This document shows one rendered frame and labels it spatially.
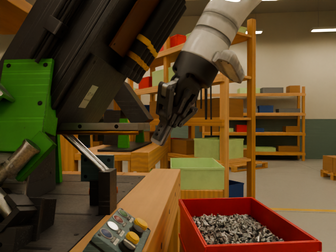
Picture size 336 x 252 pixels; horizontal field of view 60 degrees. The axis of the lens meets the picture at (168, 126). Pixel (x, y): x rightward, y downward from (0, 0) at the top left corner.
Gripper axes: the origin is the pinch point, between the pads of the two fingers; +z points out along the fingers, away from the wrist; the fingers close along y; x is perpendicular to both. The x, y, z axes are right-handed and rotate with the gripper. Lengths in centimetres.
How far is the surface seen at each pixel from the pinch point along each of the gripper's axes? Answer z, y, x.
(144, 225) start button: 17.2, -8.2, 1.5
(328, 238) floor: 15, -298, 53
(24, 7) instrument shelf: -16, -11, -75
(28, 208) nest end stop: 24.2, 2.8, -16.7
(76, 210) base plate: 28.1, -18.2, -22.2
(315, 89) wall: -342, -914, -101
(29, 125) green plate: 11.3, 2.8, -27.6
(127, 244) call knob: 17.9, 1.8, 4.8
